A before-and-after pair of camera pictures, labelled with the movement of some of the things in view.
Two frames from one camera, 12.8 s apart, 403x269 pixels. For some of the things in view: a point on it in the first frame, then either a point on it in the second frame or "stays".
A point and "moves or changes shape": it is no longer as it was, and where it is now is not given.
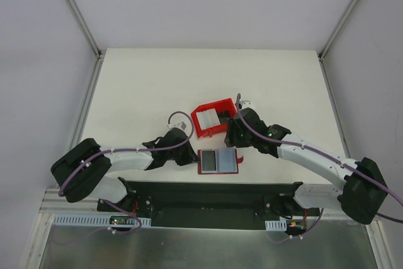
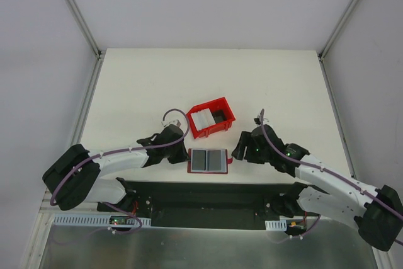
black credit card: [208, 160] moves or changes shape
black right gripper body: [234, 132] → [244, 147]
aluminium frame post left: [71, 0] stays
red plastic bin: [225, 109] moves or changes shape
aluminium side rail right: [322, 61] stays
